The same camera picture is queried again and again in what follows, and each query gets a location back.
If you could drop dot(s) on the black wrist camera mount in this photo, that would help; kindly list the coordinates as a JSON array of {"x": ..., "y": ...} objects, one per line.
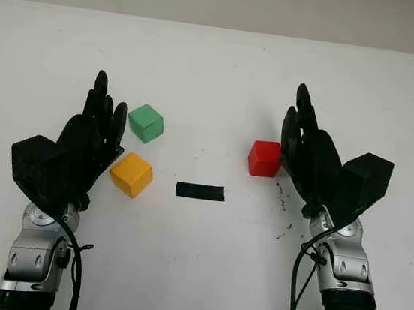
[
  {"x": 366, "y": 178},
  {"x": 37, "y": 168}
]

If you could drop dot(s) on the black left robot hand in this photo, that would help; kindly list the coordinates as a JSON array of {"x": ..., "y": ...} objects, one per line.
[{"x": 92, "y": 137}]

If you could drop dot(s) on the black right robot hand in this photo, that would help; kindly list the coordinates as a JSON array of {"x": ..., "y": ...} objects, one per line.
[{"x": 315, "y": 164}]

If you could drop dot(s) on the black tape strip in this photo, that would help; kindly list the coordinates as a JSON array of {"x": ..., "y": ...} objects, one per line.
[{"x": 200, "y": 192}]

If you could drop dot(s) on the green wooden block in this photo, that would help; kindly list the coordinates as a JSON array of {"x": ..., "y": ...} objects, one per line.
[{"x": 144, "y": 121}]

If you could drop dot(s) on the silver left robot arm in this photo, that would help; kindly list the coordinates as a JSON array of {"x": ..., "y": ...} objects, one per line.
[{"x": 32, "y": 254}]

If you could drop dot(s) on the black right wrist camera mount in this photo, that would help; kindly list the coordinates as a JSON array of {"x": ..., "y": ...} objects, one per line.
[{"x": 366, "y": 178}]

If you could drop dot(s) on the yellow wooden block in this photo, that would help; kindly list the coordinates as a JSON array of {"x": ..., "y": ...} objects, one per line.
[{"x": 131, "y": 174}]

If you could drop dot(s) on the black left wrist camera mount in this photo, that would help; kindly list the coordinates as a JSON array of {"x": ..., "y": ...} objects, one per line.
[{"x": 37, "y": 168}]

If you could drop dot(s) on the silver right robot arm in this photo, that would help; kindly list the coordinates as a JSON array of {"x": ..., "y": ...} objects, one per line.
[{"x": 351, "y": 271}]

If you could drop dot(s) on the red wooden block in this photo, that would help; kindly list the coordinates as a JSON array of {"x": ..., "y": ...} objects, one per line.
[{"x": 265, "y": 158}]

